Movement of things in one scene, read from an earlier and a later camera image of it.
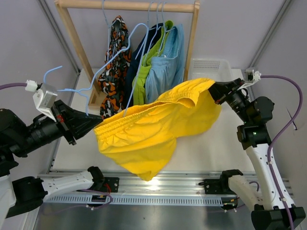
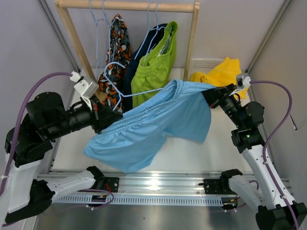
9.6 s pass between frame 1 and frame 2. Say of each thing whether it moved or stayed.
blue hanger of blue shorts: moved
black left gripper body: moved
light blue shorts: moved
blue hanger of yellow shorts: moved
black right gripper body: stayed
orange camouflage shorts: stayed
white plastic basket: stayed
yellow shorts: moved
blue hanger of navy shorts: stayed
